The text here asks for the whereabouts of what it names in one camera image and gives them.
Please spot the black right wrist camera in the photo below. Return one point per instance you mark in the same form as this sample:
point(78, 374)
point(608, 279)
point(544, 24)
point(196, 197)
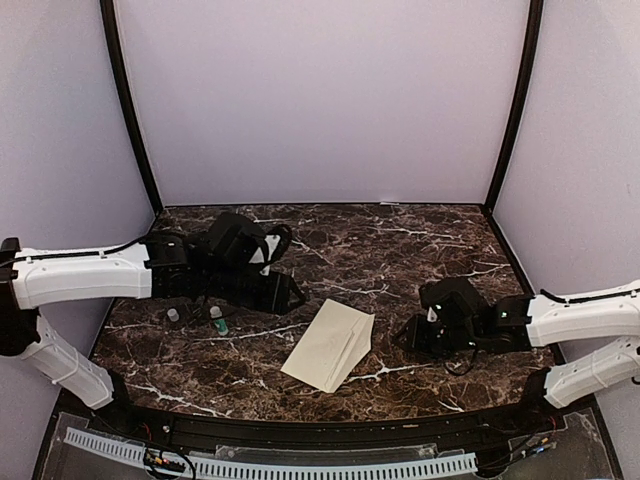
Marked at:
point(432, 315)

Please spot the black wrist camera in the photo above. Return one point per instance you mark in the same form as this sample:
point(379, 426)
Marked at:
point(271, 248)
point(432, 315)

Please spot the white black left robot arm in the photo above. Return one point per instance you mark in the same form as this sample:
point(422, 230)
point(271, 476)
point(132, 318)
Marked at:
point(230, 261)

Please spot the white slotted cable duct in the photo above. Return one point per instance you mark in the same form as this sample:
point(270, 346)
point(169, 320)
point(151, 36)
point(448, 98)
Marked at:
point(246, 464)

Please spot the green white glue stick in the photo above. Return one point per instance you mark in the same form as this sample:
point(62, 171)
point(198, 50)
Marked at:
point(218, 318)

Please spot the black right frame post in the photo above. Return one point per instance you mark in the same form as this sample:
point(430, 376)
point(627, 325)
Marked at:
point(526, 65)

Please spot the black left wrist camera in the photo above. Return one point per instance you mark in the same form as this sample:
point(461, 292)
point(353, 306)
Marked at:
point(271, 248)

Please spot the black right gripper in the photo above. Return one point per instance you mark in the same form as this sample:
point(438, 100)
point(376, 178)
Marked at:
point(415, 341)

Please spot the white glue stick cap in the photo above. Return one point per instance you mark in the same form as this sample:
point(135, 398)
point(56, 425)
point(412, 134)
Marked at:
point(173, 315)

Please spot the black front table rail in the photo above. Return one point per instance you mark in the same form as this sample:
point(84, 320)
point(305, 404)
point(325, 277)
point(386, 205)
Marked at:
point(487, 430)

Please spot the beige paper envelope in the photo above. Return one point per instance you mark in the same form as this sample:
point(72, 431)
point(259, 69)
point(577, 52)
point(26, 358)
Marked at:
point(337, 339)

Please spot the black left frame post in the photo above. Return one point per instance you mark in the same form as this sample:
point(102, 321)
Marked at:
point(127, 107)

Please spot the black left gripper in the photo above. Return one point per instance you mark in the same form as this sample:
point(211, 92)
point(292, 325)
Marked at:
point(274, 297)

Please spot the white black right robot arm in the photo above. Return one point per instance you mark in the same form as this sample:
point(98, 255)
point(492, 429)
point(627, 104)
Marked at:
point(455, 317)

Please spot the black frame post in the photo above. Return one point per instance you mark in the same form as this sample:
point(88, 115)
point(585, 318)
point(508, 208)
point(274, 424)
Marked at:
point(526, 65)
point(127, 107)

